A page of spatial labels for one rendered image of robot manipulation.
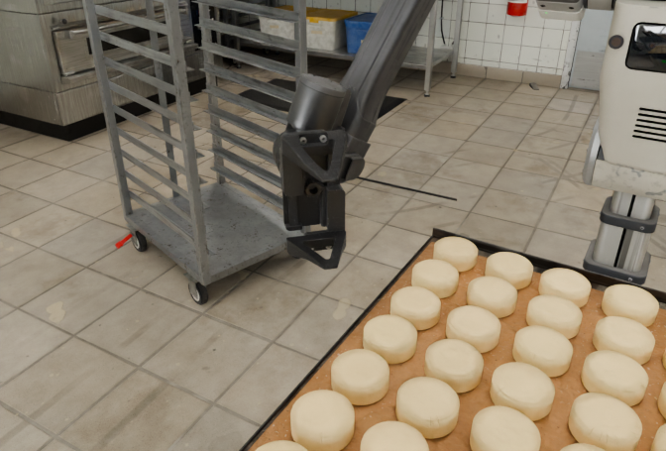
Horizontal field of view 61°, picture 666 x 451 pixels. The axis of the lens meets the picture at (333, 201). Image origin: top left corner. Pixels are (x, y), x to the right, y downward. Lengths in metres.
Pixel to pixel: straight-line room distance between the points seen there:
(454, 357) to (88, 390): 1.51
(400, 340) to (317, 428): 0.12
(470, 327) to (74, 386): 1.54
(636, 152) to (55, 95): 3.16
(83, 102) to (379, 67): 3.21
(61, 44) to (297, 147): 3.17
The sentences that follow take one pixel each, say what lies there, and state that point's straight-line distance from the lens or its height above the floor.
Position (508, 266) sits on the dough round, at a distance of 0.65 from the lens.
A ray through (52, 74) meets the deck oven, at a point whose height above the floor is 0.43.
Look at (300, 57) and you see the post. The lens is 1.95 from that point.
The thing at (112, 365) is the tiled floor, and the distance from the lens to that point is 1.97.
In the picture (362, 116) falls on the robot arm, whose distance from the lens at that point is 0.73.
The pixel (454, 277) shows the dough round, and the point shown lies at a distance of 0.62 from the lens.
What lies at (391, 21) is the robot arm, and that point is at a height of 1.15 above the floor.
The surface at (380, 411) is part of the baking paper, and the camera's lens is 0.50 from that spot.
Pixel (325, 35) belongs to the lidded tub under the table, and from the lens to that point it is 4.86.
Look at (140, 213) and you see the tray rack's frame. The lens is 2.48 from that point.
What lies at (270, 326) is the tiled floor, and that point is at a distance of 2.00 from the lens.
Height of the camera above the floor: 1.27
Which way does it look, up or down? 27 degrees down
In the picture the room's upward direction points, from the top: straight up
